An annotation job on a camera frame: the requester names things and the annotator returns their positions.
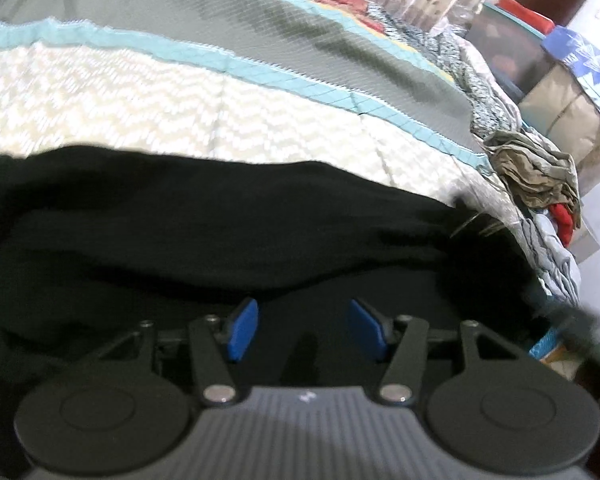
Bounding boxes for red cloth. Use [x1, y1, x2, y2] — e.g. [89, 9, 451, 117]
[547, 202, 581, 248]

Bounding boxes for blue white patterned comforter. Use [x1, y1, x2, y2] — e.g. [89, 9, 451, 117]
[365, 2, 526, 138]

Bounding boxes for beige storage box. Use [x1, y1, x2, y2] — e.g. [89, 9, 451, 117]
[517, 62, 600, 201]

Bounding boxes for dark storage case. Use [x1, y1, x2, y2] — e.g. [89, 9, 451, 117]
[465, 2, 556, 98]

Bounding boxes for patterned bed sheet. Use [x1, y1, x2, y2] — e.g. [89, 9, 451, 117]
[0, 0, 563, 361]

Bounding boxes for olive cloth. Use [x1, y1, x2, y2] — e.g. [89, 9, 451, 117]
[485, 130, 583, 216]

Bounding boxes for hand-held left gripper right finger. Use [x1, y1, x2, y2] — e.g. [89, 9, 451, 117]
[347, 298, 531, 407]

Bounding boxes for black pants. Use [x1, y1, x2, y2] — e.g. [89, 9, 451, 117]
[0, 145, 551, 478]

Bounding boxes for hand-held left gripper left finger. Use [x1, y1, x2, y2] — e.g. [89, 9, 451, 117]
[80, 297, 259, 407]

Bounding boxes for grey cloth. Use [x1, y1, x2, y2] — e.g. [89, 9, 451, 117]
[522, 207, 583, 308]

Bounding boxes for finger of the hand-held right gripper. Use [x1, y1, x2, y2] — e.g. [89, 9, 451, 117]
[527, 292, 600, 363]

